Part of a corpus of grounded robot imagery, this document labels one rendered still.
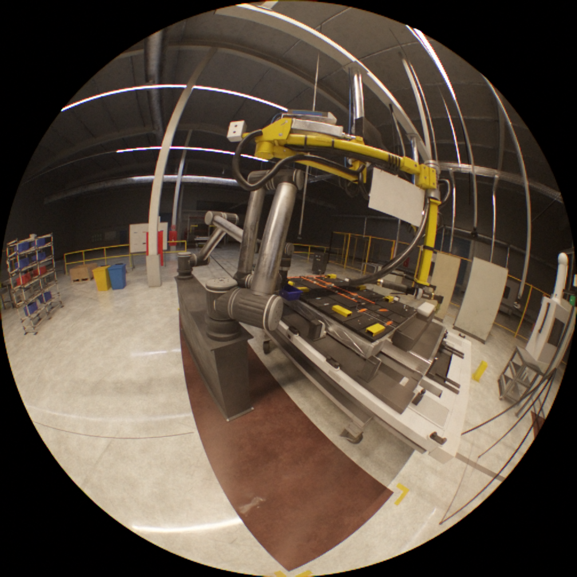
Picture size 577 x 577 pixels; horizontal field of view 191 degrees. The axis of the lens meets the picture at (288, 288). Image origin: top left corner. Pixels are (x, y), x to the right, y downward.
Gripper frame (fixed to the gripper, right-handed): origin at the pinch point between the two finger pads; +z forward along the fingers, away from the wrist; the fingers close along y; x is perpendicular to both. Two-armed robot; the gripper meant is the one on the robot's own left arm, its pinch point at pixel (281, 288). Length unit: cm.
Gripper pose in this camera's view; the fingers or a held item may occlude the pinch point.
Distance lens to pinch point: 147.4
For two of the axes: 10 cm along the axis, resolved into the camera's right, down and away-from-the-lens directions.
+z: -1.1, 9.5, 3.0
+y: 8.3, -0.8, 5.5
